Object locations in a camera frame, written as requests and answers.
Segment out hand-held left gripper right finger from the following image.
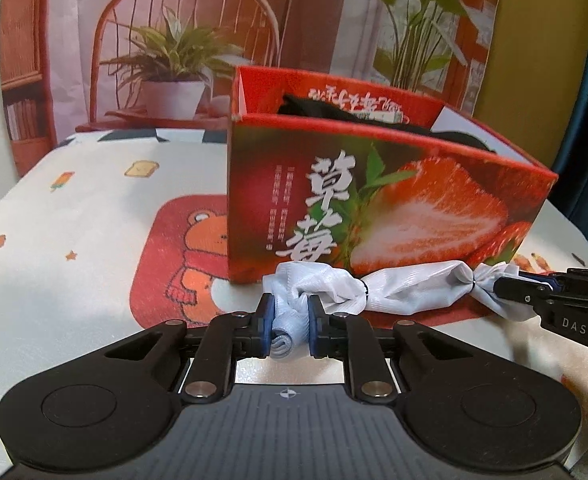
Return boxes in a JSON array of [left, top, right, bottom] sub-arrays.
[[308, 295, 467, 405]]

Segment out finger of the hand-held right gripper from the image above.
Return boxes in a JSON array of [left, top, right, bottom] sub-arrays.
[[516, 270, 570, 286], [494, 276, 557, 307]]

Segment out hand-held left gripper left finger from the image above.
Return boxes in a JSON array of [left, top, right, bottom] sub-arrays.
[[104, 294, 277, 405]]

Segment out white cloth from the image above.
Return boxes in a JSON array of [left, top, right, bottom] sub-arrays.
[[261, 259, 537, 361]]

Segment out red strawberry print box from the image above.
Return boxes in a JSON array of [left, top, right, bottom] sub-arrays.
[[226, 65, 560, 286]]

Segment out black cloth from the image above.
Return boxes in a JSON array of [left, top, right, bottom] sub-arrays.
[[279, 92, 497, 153]]

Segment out yellow wooden panel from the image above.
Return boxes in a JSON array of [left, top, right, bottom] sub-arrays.
[[474, 0, 588, 166]]

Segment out printed room scene backdrop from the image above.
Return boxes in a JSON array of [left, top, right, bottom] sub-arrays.
[[0, 0, 505, 176]]

